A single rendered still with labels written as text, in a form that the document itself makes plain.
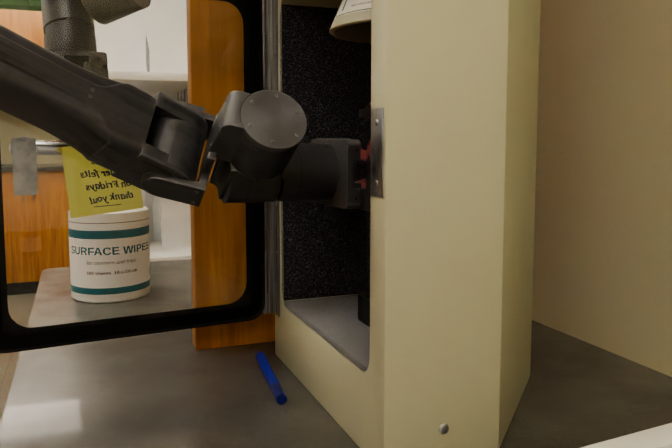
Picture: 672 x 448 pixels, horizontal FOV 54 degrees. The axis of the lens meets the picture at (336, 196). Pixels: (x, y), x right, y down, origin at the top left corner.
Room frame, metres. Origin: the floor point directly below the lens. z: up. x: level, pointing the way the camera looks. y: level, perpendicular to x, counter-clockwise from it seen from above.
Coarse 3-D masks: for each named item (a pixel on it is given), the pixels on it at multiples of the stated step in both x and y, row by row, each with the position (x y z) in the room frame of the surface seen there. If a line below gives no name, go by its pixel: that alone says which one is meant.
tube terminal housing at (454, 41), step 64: (320, 0) 0.79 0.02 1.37; (384, 0) 0.52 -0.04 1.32; (448, 0) 0.53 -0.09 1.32; (512, 0) 0.57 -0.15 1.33; (384, 64) 0.52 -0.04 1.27; (448, 64) 0.53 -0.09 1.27; (512, 64) 0.58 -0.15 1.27; (384, 128) 0.52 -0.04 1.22; (448, 128) 0.53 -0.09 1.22; (512, 128) 0.58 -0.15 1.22; (384, 192) 0.52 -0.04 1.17; (448, 192) 0.53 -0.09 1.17; (512, 192) 0.59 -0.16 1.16; (384, 256) 0.52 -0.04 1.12; (448, 256) 0.53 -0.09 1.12; (512, 256) 0.60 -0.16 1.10; (384, 320) 0.51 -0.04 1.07; (448, 320) 0.53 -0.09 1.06; (512, 320) 0.61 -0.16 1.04; (320, 384) 0.65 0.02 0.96; (384, 384) 0.51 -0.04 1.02; (448, 384) 0.54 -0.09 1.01; (512, 384) 0.62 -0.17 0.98
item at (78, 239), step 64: (0, 0) 0.67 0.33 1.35; (64, 0) 0.70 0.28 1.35; (128, 0) 0.73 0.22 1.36; (192, 0) 0.76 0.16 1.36; (128, 64) 0.72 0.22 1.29; (192, 64) 0.76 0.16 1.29; (0, 128) 0.67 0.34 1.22; (64, 192) 0.69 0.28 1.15; (128, 192) 0.72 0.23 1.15; (64, 256) 0.69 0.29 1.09; (128, 256) 0.72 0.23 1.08; (192, 256) 0.75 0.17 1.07; (64, 320) 0.69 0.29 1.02
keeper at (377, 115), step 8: (376, 112) 0.53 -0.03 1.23; (376, 120) 0.53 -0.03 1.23; (376, 128) 0.53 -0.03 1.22; (376, 136) 0.53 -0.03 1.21; (376, 144) 0.53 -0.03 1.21; (376, 152) 0.53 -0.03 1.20; (376, 160) 0.53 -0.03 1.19; (376, 168) 0.53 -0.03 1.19; (376, 176) 0.53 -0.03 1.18; (376, 184) 0.53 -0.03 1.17; (376, 192) 0.53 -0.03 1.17
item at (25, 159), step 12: (12, 144) 0.66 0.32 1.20; (24, 144) 0.66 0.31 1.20; (12, 156) 0.66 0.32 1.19; (24, 156) 0.66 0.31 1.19; (36, 156) 0.67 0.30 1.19; (24, 168) 0.66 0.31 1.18; (36, 168) 0.67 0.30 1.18; (24, 180) 0.66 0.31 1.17; (36, 180) 0.67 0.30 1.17; (24, 192) 0.66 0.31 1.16; (36, 192) 0.67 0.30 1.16
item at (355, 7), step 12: (348, 0) 0.64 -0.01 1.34; (360, 0) 0.63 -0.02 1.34; (348, 12) 0.63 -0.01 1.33; (360, 12) 0.62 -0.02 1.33; (336, 24) 0.65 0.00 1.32; (348, 24) 0.63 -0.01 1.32; (360, 24) 0.73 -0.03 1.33; (336, 36) 0.70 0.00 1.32; (348, 36) 0.73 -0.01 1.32; (360, 36) 0.74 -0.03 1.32
